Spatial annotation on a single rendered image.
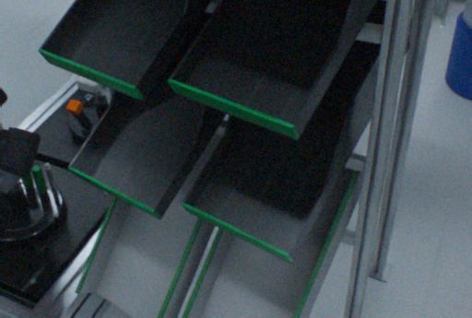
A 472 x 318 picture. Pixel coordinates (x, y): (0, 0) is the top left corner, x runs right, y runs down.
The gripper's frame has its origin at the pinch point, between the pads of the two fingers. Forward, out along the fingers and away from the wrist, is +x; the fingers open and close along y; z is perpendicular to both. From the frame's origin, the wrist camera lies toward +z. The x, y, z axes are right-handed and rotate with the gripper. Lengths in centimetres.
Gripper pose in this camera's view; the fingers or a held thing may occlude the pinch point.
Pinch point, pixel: (2, 146)
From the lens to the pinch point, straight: 98.7
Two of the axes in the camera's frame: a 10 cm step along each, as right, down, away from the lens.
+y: -8.8, -2.3, 4.1
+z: 2.9, -9.5, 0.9
